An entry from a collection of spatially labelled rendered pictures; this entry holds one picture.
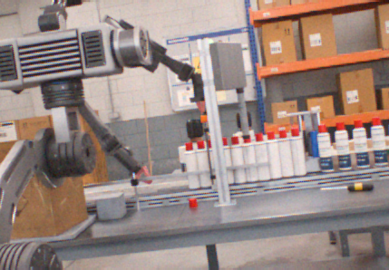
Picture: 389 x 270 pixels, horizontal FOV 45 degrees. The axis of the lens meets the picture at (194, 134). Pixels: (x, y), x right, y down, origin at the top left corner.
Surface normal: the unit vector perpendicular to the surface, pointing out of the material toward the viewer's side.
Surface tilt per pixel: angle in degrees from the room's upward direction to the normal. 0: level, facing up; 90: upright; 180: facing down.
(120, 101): 90
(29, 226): 90
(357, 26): 90
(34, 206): 90
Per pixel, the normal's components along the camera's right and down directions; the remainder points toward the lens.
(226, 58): 0.76, -0.07
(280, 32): -0.15, 0.06
